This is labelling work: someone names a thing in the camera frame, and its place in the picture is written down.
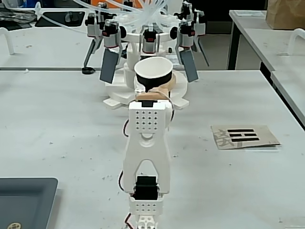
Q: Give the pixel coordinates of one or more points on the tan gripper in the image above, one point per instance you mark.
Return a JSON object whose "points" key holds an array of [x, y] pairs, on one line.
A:
{"points": [[156, 94]]}

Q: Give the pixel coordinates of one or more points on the black paper cup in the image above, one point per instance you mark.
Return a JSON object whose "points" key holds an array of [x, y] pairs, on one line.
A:
{"points": [[153, 69]]}

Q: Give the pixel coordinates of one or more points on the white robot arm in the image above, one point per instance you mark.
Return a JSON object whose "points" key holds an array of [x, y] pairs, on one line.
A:
{"points": [[147, 148]]}

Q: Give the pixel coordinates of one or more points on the white round machine base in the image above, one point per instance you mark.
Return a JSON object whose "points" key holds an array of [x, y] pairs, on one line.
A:
{"points": [[129, 62]]}

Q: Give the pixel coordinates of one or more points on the grey paddle actuator unit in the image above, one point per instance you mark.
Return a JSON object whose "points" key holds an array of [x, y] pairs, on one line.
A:
{"points": [[149, 45], [108, 66], [189, 66], [91, 26], [200, 23]]}

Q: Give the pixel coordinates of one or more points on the small black cap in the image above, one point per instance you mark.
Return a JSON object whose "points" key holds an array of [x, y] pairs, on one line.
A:
{"points": [[87, 70]]}

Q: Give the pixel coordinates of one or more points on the clear tubing bundle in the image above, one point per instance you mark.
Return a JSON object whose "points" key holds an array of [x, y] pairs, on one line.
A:
{"points": [[147, 14]]}

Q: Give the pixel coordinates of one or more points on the black table leg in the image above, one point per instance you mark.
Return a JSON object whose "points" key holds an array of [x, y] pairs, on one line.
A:
{"points": [[234, 45]]}

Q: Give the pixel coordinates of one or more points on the orange box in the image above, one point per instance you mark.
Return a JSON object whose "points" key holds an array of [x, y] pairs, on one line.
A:
{"points": [[114, 3]]}

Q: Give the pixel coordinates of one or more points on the printed cardboard card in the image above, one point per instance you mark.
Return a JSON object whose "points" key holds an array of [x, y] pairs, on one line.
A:
{"points": [[245, 137]]}

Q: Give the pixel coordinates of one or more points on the white paper sheet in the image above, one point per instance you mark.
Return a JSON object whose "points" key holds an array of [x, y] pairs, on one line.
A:
{"points": [[250, 13]]}

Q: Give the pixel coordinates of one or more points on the black flat mat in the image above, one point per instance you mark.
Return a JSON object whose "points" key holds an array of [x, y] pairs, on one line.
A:
{"points": [[54, 19]]}

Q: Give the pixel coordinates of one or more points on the brown paper bag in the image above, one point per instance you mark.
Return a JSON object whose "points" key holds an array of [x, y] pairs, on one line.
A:
{"points": [[283, 14]]}

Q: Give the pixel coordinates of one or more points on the dark crumpled bag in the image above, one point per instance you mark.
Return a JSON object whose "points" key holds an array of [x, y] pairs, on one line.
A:
{"points": [[14, 16]]}

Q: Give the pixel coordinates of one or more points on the grey plastic tray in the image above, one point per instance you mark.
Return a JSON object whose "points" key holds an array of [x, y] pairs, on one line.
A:
{"points": [[23, 200]]}

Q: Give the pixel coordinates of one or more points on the round tan tray sticker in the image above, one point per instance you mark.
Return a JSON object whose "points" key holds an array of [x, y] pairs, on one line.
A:
{"points": [[14, 225]]}

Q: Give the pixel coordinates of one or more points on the white arched bracket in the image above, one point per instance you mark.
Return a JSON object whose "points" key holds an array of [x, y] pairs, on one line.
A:
{"points": [[8, 38], [292, 40]]}

